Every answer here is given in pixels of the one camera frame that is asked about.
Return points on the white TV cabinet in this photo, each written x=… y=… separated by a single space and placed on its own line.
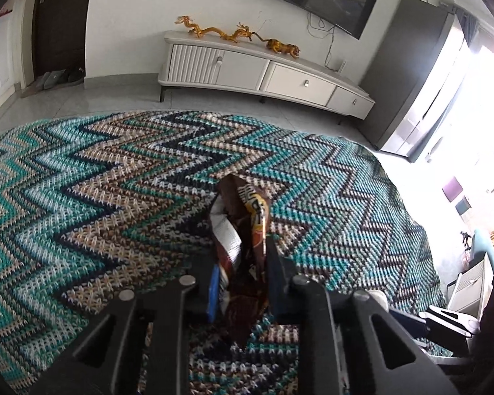
x=238 y=68

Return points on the red items on shelf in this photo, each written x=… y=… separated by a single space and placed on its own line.
x=5 y=12

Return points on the white side table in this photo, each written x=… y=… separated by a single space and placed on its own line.
x=471 y=284

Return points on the blue grey curtain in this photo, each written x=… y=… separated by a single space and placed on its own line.
x=467 y=26

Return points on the dark brown entrance door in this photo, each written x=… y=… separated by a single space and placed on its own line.
x=61 y=20

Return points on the grey slippers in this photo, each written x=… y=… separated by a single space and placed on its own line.
x=51 y=80

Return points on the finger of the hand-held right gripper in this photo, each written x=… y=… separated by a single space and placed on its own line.
x=411 y=323
x=448 y=319

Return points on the golden tiger figurine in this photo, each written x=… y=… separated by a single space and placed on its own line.
x=282 y=47

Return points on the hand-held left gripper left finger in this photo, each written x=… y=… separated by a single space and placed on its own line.
x=214 y=292

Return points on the teal waste bin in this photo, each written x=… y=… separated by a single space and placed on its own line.
x=463 y=206

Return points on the grey refrigerator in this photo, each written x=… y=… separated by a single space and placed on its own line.
x=407 y=70

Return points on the teal chair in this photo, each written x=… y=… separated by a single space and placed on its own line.
x=481 y=245

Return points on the zigzag knitted rug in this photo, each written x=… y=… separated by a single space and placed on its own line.
x=107 y=197

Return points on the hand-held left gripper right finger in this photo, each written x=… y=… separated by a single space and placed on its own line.
x=276 y=286

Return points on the golden dragon figurine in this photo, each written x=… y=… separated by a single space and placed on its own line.
x=203 y=29
x=241 y=35

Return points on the purple stool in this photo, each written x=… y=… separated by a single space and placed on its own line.
x=453 y=188

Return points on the brown snack wrapper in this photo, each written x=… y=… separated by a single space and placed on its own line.
x=241 y=312

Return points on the small black toy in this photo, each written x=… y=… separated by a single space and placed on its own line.
x=466 y=240

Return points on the dark shoes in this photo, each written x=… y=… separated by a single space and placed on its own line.
x=75 y=75

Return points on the white power strip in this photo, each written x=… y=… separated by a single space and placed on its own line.
x=342 y=66

